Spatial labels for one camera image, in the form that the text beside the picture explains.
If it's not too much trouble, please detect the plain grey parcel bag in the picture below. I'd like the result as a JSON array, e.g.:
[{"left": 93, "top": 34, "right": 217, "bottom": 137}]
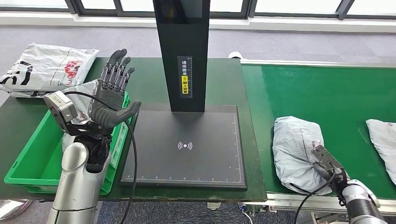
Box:
[{"left": 272, "top": 116, "right": 333, "bottom": 196}]

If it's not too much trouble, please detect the green conveyor belt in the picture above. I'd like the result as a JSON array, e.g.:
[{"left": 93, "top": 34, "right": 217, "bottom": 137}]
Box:
[{"left": 241, "top": 64, "right": 396, "bottom": 198}]

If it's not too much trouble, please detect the dark green table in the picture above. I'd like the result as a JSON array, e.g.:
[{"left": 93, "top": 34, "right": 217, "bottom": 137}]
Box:
[{"left": 0, "top": 57, "right": 267, "bottom": 203}]

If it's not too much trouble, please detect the black yellow scanner label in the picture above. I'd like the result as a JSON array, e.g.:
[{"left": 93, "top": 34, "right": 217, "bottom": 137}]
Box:
[{"left": 177, "top": 56, "right": 193, "bottom": 99}]

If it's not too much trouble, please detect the round chrome base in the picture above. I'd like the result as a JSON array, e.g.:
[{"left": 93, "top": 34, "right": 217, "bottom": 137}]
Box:
[{"left": 0, "top": 199, "right": 33, "bottom": 221}]

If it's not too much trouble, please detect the grey parcel bag red print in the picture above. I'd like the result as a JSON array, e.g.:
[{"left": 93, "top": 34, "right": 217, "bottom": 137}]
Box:
[{"left": 62, "top": 79, "right": 103, "bottom": 152}]

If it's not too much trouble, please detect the white window sill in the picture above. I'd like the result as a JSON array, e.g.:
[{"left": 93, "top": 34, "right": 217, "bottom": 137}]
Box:
[{"left": 0, "top": 11, "right": 396, "bottom": 34}]

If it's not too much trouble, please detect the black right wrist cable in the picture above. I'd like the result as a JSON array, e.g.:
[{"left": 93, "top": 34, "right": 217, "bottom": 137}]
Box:
[{"left": 293, "top": 173, "right": 336, "bottom": 224}]

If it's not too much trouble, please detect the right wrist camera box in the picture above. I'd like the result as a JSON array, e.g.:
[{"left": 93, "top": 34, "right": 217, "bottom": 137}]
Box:
[{"left": 311, "top": 144, "right": 343, "bottom": 174}]

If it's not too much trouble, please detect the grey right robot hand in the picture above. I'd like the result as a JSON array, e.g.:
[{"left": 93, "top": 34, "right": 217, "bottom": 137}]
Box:
[{"left": 313, "top": 162, "right": 333, "bottom": 182}]

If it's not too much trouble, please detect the green plastic crate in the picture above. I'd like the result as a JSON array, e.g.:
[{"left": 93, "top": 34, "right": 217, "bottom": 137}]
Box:
[{"left": 3, "top": 91, "right": 132, "bottom": 196}]

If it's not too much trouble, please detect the flat grey parcel red print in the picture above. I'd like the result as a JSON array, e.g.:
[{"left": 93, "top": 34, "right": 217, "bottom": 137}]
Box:
[{"left": 366, "top": 119, "right": 396, "bottom": 186}]

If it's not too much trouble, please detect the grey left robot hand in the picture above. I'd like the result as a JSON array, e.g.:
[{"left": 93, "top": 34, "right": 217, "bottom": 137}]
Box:
[{"left": 90, "top": 48, "right": 142, "bottom": 123}]

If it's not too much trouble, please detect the black inbound scanner machine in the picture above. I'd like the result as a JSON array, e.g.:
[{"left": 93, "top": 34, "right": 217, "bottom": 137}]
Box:
[{"left": 120, "top": 0, "right": 248, "bottom": 191}]

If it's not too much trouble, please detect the white printed parcel bag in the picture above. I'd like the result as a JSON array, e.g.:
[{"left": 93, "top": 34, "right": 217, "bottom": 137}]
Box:
[
  {"left": 0, "top": 43, "right": 100, "bottom": 92},
  {"left": 9, "top": 90, "right": 47, "bottom": 98}
]

